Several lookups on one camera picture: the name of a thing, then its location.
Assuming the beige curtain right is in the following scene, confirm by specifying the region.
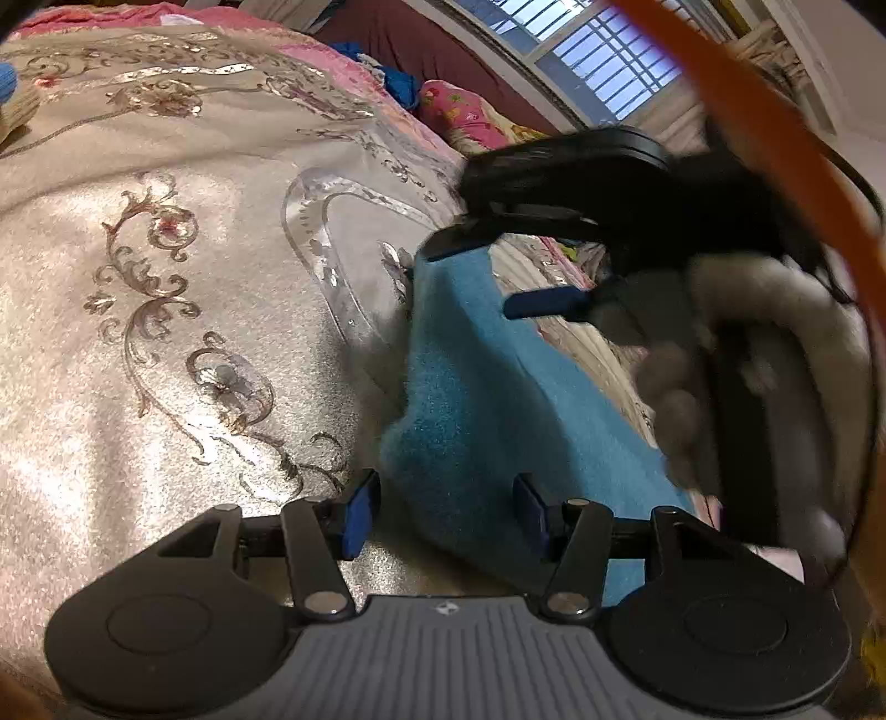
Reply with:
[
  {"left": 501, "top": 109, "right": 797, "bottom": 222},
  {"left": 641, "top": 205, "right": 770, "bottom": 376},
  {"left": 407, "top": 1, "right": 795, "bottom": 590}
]
[{"left": 625, "top": 19, "right": 810, "bottom": 155}]

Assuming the gloved right hand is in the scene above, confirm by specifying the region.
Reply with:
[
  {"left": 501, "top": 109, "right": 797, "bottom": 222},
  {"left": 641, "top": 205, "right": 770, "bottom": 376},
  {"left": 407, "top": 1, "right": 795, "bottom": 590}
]
[{"left": 629, "top": 255, "right": 880, "bottom": 587}]

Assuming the blue clothes pile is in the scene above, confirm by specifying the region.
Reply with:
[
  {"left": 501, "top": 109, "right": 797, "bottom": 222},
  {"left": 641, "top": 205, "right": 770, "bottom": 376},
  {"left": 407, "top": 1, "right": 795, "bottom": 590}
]
[{"left": 332, "top": 42, "right": 422, "bottom": 114}]

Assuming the floral satin bedspread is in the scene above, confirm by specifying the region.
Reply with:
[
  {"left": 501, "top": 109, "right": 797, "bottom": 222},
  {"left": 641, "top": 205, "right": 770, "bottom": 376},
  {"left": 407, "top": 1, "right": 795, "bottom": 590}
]
[{"left": 2, "top": 19, "right": 650, "bottom": 696}]

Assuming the teal knit sweater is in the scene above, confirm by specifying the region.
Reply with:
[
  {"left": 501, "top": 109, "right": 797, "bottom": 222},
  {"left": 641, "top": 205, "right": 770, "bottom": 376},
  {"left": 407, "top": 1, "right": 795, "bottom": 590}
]
[{"left": 380, "top": 250, "right": 692, "bottom": 594}]

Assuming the orange strap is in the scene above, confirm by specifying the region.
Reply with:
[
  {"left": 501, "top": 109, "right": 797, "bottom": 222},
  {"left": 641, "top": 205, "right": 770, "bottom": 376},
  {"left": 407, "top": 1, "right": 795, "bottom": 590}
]
[{"left": 608, "top": 0, "right": 886, "bottom": 389}]

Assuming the window with bars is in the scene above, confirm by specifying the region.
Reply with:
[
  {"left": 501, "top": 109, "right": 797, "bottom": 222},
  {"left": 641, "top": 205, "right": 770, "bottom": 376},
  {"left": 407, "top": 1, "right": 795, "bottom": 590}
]
[{"left": 458, "top": 0, "right": 680, "bottom": 125}]

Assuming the maroon sofa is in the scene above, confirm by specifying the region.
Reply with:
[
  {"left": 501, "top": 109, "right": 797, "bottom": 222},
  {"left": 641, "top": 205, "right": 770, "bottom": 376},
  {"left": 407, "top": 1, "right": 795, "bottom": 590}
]
[{"left": 314, "top": 2, "right": 557, "bottom": 133}]

